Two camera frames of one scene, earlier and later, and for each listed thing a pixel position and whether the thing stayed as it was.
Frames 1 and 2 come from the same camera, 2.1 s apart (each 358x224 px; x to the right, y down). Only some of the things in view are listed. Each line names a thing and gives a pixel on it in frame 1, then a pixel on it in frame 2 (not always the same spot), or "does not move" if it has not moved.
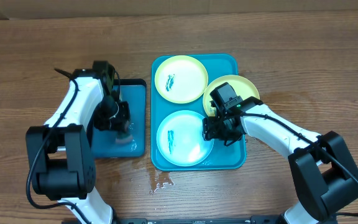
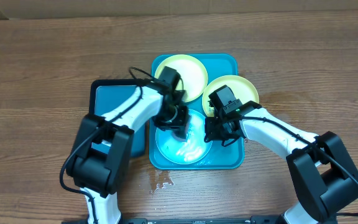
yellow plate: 243,86 does not move
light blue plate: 180,139 does not move
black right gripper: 214,132 does not move
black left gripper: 119,123 → 183,124
